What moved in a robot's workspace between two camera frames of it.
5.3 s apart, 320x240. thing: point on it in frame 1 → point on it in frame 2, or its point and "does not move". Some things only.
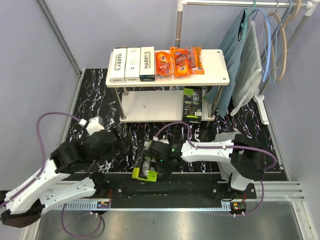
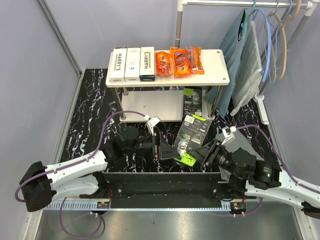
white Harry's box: x=133 y=65 does not move
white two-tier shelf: x=190 y=99 does not move
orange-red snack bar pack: x=194 y=60 does not move
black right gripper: x=162 y=172 → x=207 y=152
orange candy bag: x=163 y=63 does not move
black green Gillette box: x=192 y=105 does not move
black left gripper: x=115 y=148 → x=166 y=152
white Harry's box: x=147 y=66 does not move
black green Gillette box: x=145 y=167 → x=191 y=136
